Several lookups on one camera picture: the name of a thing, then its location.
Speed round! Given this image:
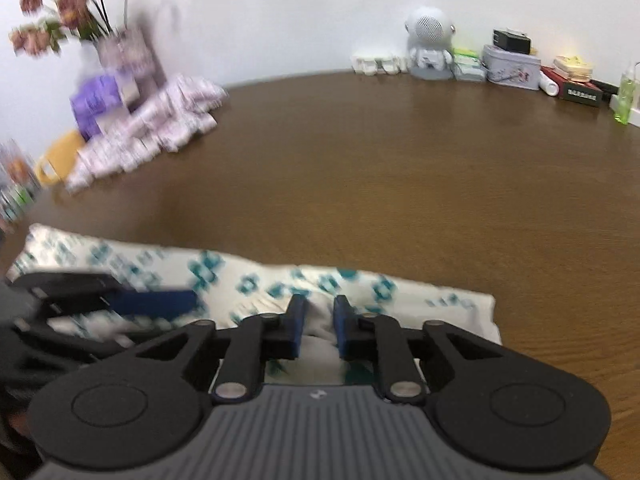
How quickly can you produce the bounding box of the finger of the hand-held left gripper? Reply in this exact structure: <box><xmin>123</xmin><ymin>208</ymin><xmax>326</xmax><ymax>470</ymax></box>
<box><xmin>9</xmin><ymin>316</ymin><xmax>172</xmax><ymax>362</ymax></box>
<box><xmin>6</xmin><ymin>271</ymin><xmax>199</xmax><ymax>320</ymax></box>

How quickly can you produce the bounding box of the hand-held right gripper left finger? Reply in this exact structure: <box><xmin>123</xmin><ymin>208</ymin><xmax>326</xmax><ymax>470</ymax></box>
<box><xmin>135</xmin><ymin>294</ymin><xmax>308</xmax><ymax>405</ymax></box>

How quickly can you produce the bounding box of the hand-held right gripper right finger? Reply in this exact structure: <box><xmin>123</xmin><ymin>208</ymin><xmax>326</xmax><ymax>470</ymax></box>
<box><xmin>333</xmin><ymin>294</ymin><xmax>506</xmax><ymax>405</ymax></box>

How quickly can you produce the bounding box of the cream dress with teal flowers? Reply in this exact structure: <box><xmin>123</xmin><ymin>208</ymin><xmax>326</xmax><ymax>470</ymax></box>
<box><xmin>5</xmin><ymin>223</ymin><xmax>502</xmax><ymax>389</ymax></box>

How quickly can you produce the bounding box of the yellow mug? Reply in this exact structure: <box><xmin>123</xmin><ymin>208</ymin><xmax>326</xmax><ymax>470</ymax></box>
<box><xmin>34</xmin><ymin>129</ymin><xmax>87</xmax><ymax>189</ymax></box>

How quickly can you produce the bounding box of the clear rack with small items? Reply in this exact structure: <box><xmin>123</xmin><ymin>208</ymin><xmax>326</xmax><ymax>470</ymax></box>
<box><xmin>0</xmin><ymin>139</ymin><xmax>42</xmax><ymax>234</ymax></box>

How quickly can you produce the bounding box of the pink floral cloth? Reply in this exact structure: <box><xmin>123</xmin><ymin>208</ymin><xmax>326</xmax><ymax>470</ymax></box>
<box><xmin>64</xmin><ymin>73</ymin><xmax>229</xmax><ymax>194</ymax></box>

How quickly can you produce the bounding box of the purple tissue pack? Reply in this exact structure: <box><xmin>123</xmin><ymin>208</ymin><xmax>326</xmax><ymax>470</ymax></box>
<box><xmin>69</xmin><ymin>71</ymin><xmax>144</xmax><ymax>139</ymax></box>

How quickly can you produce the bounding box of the fuzzy pink vase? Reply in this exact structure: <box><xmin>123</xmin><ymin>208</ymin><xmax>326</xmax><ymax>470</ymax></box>
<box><xmin>94</xmin><ymin>26</ymin><xmax>167</xmax><ymax>92</ymax></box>

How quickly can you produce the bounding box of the clear small box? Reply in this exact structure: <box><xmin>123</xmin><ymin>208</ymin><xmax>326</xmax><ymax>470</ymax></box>
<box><xmin>453</xmin><ymin>62</ymin><xmax>488</xmax><ymax>83</ymax></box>

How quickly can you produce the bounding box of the green and white small box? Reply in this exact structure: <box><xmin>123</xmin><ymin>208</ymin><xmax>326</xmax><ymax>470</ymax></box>
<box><xmin>451</xmin><ymin>46</ymin><xmax>487</xmax><ymax>69</ymax></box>

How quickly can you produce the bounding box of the white robot-shaped speaker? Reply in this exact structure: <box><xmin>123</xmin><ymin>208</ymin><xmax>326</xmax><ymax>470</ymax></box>
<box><xmin>404</xmin><ymin>5</ymin><xmax>457</xmax><ymax>82</ymax></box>

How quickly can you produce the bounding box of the grey tin box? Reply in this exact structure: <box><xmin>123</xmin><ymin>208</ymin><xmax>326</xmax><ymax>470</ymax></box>
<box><xmin>480</xmin><ymin>43</ymin><xmax>543</xmax><ymax>93</ymax></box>

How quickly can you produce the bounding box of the dried rose bouquet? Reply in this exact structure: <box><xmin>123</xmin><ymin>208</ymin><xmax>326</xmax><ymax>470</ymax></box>
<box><xmin>7</xmin><ymin>0</ymin><xmax>147</xmax><ymax>59</ymax></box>

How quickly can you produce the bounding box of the white tube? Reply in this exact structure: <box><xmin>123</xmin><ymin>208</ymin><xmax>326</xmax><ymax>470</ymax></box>
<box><xmin>538</xmin><ymin>66</ymin><xmax>561</xmax><ymax>98</ymax></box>

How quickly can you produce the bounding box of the black charger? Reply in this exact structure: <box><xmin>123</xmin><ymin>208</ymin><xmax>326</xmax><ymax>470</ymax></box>
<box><xmin>491</xmin><ymin>28</ymin><xmax>533</xmax><ymax>56</ymax></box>

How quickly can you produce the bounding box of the black and red box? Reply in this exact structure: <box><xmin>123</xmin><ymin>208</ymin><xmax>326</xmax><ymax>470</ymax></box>
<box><xmin>541</xmin><ymin>65</ymin><xmax>604</xmax><ymax>108</ymax></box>

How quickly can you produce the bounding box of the yellow round container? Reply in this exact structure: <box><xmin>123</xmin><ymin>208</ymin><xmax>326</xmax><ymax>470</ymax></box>
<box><xmin>551</xmin><ymin>54</ymin><xmax>596</xmax><ymax>82</ymax></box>

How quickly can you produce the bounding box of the green liquid bottle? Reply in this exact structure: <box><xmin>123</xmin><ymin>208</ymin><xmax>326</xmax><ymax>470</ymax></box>
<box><xmin>613</xmin><ymin>61</ymin><xmax>638</xmax><ymax>126</ymax></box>

